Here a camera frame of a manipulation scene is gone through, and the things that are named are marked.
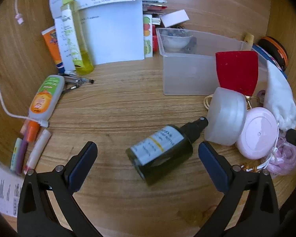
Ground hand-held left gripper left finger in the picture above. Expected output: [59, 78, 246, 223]
[17, 141, 104, 237]

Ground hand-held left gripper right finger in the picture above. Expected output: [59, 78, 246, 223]
[198, 141, 280, 237]

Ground pink cord bundle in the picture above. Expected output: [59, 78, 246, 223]
[266, 137, 296, 177]

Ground white drawstring pouch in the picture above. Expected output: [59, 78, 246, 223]
[264, 60, 296, 132]

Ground pink round case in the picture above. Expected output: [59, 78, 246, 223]
[235, 107, 279, 160]

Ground translucent white round jar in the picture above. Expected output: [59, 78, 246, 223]
[204, 87, 247, 146]

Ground dark green spray bottle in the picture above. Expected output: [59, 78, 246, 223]
[126, 117, 210, 185]

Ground red felt cloth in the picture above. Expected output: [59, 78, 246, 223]
[215, 51, 259, 96]

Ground clear plastic storage box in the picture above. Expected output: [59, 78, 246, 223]
[156, 27, 269, 96]

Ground purple pen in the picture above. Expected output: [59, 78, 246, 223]
[15, 139, 29, 174]

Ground orange marker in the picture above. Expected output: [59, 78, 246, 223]
[20, 120, 41, 142]

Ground black orange round case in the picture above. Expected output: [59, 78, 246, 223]
[258, 36, 289, 71]

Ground blue pencil pouch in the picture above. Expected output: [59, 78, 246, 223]
[252, 44, 288, 79]

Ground printed paper slip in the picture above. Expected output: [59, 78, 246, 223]
[0, 160, 25, 218]

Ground beige tube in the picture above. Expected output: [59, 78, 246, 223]
[244, 33, 255, 51]

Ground orange toothpaste box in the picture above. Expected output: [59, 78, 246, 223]
[41, 26, 65, 70]

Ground white bowl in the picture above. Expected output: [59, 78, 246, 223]
[160, 30, 193, 53]

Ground white paper sheets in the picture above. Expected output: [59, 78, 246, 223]
[49, 0, 145, 66]

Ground fruit print box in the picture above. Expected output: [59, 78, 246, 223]
[142, 14, 154, 58]

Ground small white box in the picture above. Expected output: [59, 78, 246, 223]
[159, 9, 190, 28]

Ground stack of colourful cards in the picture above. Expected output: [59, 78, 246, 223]
[141, 0, 168, 25]

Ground beige string loop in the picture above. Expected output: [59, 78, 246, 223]
[203, 95, 214, 109]

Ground pink white cable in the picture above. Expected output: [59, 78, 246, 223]
[11, 0, 24, 25]

